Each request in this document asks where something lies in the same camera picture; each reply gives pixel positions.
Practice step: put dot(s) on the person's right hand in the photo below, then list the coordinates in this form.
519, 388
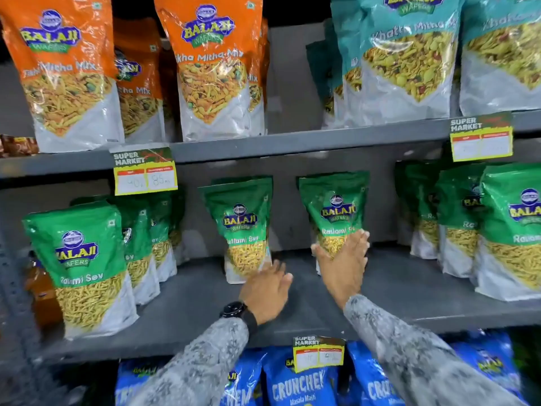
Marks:
344, 272

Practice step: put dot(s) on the person's left hand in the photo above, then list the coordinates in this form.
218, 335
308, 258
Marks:
264, 298

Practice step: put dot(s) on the person's left thumb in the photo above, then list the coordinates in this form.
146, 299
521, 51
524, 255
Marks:
286, 285

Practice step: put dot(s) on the person's right thumb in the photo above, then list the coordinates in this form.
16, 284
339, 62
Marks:
319, 254

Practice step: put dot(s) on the green snack packet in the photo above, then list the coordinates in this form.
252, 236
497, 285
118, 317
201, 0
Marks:
334, 198

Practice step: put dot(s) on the person's right forearm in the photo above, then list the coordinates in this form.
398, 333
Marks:
418, 363

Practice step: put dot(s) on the person's left forearm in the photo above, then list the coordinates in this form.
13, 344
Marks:
198, 367

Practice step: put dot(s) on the black wristwatch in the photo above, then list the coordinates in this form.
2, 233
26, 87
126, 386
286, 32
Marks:
236, 310

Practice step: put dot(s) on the yellow green price tag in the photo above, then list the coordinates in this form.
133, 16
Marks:
482, 139
318, 354
146, 173

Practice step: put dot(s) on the grey metal shelf board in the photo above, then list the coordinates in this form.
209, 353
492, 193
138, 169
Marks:
262, 145
203, 300

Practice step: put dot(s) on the blue snack packet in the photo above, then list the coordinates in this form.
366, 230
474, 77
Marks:
490, 359
296, 386
372, 380
135, 378
243, 380

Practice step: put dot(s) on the teal snack packet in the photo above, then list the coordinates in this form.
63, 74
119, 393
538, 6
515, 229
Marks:
348, 59
410, 63
503, 59
323, 76

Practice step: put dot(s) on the orange snack packet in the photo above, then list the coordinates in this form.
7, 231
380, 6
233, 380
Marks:
258, 80
211, 67
63, 80
137, 92

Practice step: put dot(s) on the row of green packets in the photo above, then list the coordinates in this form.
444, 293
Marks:
80, 249

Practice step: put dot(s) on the orange brown bottle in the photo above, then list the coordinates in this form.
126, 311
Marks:
42, 291

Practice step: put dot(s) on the grey perforated shelf upright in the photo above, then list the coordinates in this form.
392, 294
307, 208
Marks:
21, 334

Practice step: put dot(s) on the brown snack packet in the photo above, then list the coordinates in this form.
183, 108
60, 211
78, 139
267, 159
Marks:
19, 145

